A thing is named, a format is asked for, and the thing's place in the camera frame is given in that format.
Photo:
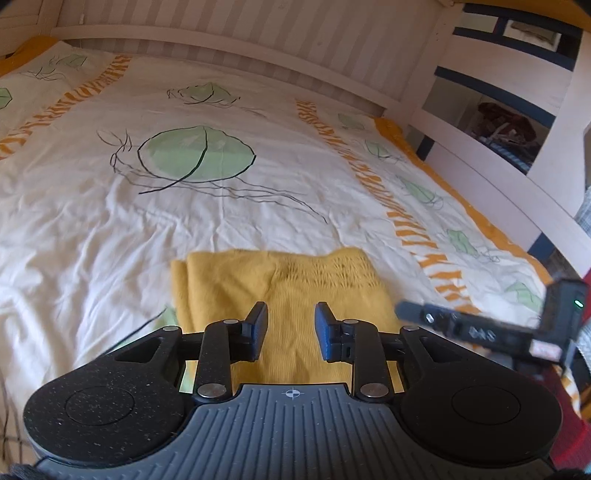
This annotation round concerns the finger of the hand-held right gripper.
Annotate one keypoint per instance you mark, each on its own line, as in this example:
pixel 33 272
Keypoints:
pixel 427 314

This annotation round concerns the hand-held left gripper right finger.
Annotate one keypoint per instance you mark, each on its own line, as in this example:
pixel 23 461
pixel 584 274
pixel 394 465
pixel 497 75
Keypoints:
pixel 327 332

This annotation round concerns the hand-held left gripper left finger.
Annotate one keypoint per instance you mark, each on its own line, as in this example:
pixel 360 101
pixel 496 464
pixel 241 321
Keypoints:
pixel 255 330

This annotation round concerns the yellow knit sweater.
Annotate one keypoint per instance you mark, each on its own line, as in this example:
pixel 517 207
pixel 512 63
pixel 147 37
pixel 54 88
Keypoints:
pixel 295 286

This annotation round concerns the brown clothes pile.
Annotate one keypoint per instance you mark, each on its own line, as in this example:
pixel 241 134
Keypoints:
pixel 508 127

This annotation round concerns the dark red cloth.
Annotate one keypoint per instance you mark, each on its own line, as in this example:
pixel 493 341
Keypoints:
pixel 572 415

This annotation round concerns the leaf printed white duvet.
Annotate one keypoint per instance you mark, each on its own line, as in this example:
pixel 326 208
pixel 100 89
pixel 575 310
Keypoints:
pixel 115 207

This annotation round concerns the white wooden bed frame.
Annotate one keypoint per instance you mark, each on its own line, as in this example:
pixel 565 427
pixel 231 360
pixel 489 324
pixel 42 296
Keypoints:
pixel 461 136

